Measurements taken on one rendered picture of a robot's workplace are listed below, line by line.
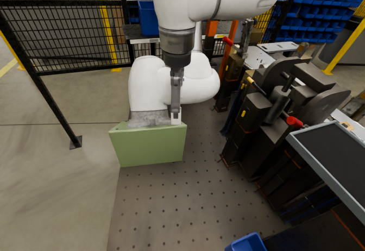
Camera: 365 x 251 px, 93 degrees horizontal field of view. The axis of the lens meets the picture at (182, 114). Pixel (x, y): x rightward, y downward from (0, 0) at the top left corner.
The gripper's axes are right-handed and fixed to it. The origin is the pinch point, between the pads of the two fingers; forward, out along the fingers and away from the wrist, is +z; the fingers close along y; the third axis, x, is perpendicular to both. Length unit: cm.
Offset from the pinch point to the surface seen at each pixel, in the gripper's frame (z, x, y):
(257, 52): 2, 43, -55
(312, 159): -11.2, 26.3, 26.3
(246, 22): -18.4, 26.8, -34.8
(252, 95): -4.5, 24.7, -2.3
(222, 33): -2, 24, -70
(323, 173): -10.8, 27.3, 28.7
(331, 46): 77, 259, -276
